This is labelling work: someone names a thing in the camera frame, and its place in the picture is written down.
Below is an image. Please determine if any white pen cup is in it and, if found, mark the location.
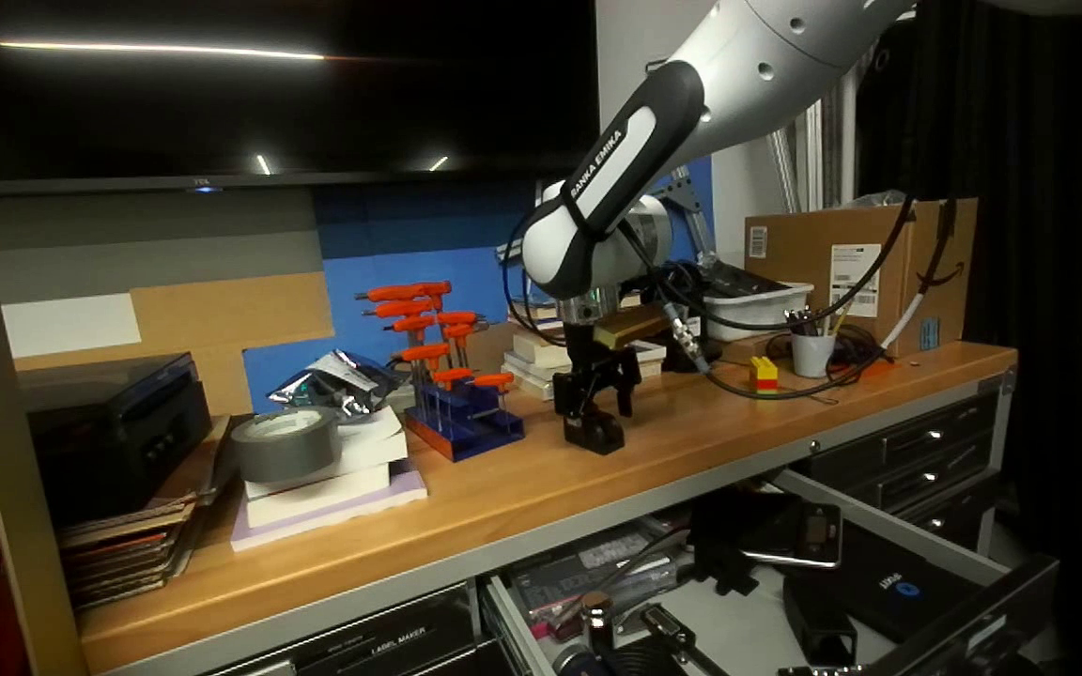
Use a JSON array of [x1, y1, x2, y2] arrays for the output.
[[789, 312, 847, 378]]

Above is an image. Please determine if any cardboard box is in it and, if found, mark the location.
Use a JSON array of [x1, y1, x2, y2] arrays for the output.
[[745, 198, 976, 358]]

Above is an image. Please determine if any closed black drawer cabinet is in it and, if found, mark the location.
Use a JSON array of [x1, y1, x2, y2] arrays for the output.
[[799, 396, 998, 547]]

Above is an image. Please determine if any black box device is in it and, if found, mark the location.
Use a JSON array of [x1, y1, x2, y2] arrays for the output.
[[18, 355, 212, 527]]

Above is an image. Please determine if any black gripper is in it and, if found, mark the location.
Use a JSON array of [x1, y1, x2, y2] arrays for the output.
[[551, 322, 639, 427]]

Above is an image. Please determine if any white plastic bin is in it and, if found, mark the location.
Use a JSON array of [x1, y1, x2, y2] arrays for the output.
[[698, 262, 812, 343]]

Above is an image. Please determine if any black monitor screen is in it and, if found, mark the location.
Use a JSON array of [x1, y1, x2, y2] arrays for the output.
[[0, 0, 596, 193]]

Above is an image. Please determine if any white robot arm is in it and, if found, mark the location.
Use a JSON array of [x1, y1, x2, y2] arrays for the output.
[[517, 0, 912, 434]]

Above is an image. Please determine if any stack of books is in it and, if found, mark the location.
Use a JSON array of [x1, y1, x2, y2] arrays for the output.
[[502, 335, 666, 400]]

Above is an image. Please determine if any grey duct tape roll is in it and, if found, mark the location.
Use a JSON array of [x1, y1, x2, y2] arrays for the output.
[[231, 411, 333, 489]]

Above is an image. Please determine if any coloured toy brick stack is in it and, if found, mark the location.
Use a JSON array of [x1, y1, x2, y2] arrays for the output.
[[753, 358, 780, 396]]

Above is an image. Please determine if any white foam and book stack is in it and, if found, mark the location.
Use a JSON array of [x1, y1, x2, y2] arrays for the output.
[[231, 411, 430, 554]]

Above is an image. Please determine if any open grey metal drawer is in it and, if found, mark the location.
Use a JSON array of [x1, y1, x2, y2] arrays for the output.
[[486, 471, 1057, 676]]

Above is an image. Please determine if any black block with notch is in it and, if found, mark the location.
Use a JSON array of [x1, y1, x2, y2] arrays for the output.
[[562, 405, 623, 456]]

